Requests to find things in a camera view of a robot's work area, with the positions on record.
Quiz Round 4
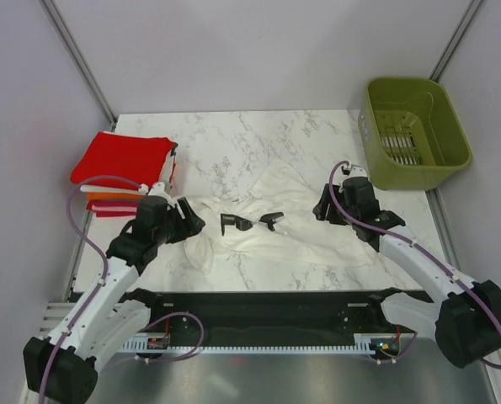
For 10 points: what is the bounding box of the white t shirt robot print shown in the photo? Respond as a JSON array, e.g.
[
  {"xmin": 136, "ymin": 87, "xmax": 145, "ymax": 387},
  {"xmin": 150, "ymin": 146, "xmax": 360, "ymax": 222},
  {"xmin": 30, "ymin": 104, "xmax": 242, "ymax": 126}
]
[{"xmin": 184, "ymin": 160, "xmax": 376, "ymax": 274}]

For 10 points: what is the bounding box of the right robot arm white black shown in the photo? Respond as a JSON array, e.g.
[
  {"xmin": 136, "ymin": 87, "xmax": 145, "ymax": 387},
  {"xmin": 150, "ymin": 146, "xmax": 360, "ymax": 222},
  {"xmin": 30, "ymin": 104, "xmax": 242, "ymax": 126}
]
[{"xmin": 312, "ymin": 176, "xmax": 501, "ymax": 369}]

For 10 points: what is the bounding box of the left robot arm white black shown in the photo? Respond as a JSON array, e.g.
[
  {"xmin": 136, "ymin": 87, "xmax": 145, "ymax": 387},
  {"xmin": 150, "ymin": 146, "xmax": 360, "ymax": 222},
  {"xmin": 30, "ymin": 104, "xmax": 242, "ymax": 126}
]
[{"xmin": 23, "ymin": 196, "xmax": 205, "ymax": 403}]

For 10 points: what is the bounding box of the pink red folded shirts bottom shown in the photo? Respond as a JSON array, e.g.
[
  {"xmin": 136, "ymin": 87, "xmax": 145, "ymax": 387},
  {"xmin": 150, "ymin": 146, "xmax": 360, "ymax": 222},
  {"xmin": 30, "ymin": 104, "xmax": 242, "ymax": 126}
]
[{"xmin": 87, "ymin": 200, "xmax": 138, "ymax": 217}]

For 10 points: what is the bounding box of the orange folded t shirt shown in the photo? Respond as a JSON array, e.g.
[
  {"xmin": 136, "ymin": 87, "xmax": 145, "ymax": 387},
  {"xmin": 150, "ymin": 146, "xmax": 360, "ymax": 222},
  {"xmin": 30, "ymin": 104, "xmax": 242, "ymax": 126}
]
[{"xmin": 80, "ymin": 178, "xmax": 147, "ymax": 200}]

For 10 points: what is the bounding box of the red folded t shirt top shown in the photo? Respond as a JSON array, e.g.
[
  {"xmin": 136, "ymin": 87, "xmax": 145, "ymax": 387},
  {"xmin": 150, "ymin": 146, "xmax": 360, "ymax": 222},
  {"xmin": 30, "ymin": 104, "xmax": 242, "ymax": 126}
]
[{"xmin": 70, "ymin": 132, "xmax": 177, "ymax": 186}]

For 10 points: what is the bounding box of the olive green plastic basket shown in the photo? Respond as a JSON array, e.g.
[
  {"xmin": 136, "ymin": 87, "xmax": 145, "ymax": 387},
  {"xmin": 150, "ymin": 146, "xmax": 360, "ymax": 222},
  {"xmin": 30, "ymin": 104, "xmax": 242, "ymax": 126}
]
[{"xmin": 358, "ymin": 77, "xmax": 472, "ymax": 191}]

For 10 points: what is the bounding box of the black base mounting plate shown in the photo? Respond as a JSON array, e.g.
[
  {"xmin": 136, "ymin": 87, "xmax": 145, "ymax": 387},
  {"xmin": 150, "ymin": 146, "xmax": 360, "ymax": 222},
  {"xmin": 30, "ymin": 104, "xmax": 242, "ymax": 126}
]
[{"xmin": 124, "ymin": 289, "xmax": 409, "ymax": 345}]

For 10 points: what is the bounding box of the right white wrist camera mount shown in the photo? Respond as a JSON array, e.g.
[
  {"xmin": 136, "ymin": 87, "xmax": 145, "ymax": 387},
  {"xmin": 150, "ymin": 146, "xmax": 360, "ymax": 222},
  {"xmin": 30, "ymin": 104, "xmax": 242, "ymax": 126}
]
[{"xmin": 341, "ymin": 162, "xmax": 368, "ymax": 179}]

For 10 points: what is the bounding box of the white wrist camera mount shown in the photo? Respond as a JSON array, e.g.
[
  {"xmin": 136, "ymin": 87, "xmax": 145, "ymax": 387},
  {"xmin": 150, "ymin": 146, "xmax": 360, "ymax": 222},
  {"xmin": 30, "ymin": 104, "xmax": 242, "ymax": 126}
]
[
  {"xmin": 138, "ymin": 181, "xmax": 176, "ymax": 208},
  {"xmin": 341, "ymin": 162, "xmax": 368, "ymax": 179}
]

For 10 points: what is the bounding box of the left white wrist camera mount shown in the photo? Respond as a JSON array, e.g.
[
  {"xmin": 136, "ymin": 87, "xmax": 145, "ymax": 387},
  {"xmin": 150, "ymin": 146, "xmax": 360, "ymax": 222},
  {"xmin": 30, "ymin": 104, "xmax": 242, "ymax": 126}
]
[{"xmin": 138, "ymin": 181, "xmax": 176, "ymax": 208}]

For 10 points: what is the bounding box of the white slotted cable duct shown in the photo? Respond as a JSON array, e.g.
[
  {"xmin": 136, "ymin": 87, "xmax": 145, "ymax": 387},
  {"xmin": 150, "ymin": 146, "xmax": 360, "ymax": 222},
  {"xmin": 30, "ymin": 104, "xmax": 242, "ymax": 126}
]
[{"xmin": 118, "ymin": 334, "xmax": 400, "ymax": 355}]

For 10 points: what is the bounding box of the aluminium rail base frame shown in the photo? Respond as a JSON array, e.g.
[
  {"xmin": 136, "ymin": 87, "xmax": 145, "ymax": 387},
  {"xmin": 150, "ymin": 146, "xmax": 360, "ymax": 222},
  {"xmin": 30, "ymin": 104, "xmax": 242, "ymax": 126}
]
[{"xmin": 20, "ymin": 191, "xmax": 501, "ymax": 404}]

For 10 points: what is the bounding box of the left aluminium frame post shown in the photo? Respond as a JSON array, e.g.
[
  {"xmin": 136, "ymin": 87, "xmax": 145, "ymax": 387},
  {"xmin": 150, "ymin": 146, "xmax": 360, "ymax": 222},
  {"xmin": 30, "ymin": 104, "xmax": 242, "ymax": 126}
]
[{"xmin": 39, "ymin": 0, "xmax": 117, "ymax": 128}]

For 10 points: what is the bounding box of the aluminium frame post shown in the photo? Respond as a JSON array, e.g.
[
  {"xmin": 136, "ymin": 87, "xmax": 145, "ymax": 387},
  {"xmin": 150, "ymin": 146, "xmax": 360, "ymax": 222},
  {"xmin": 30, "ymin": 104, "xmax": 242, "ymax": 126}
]
[
  {"xmin": 429, "ymin": 0, "xmax": 487, "ymax": 82},
  {"xmin": 39, "ymin": 0, "xmax": 117, "ymax": 128}
]

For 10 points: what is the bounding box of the right aluminium frame post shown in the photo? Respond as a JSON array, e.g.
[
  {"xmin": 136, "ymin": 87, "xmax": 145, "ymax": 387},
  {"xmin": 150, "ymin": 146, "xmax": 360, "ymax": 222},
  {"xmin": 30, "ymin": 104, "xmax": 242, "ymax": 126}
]
[{"xmin": 429, "ymin": 0, "xmax": 487, "ymax": 82}]

